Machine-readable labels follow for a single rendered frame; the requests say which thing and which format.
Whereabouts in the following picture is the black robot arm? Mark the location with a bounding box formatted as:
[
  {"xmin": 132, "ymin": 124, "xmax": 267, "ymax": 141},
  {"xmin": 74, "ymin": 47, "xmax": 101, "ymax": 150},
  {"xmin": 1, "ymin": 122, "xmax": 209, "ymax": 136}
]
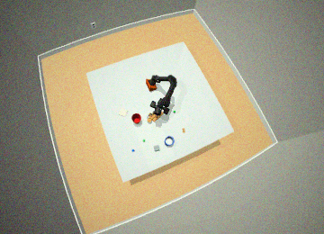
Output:
[{"xmin": 148, "ymin": 75, "xmax": 177, "ymax": 115}]

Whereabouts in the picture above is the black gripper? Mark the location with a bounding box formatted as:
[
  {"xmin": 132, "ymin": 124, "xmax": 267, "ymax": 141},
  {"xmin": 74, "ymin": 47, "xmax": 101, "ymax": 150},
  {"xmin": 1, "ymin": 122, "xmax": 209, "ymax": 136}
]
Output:
[{"xmin": 150, "ymin": 101, "xmax": 169, "ymax": 114}]

